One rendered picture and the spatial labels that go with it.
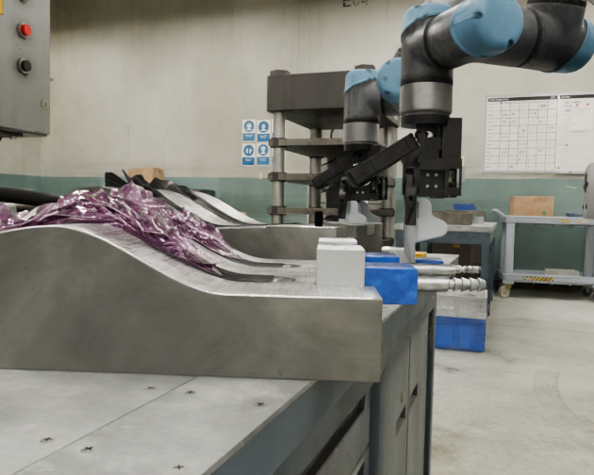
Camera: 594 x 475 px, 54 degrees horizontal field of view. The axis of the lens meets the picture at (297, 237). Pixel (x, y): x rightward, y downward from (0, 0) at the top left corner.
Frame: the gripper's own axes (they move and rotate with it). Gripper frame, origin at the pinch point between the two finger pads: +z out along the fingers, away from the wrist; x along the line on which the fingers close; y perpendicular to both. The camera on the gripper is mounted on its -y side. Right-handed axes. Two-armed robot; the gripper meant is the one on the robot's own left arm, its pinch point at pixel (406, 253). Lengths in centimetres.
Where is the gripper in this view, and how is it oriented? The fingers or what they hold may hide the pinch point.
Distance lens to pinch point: 88.0
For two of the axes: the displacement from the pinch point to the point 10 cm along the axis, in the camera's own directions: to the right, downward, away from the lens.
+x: 1.6, -0.5, 9.9
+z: -0.2, 10.0, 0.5
